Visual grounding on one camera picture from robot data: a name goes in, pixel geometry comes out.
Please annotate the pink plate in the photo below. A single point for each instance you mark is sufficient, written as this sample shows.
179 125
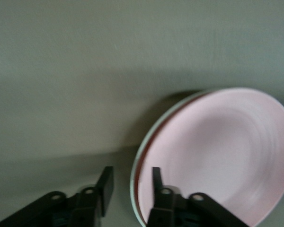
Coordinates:
217 151

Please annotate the beige plate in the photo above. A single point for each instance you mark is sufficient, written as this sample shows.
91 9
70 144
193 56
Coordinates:
156 123

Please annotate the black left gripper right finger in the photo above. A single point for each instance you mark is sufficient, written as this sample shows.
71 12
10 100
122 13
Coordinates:
170 203

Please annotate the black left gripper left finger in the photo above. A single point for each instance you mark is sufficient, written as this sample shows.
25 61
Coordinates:
85 203

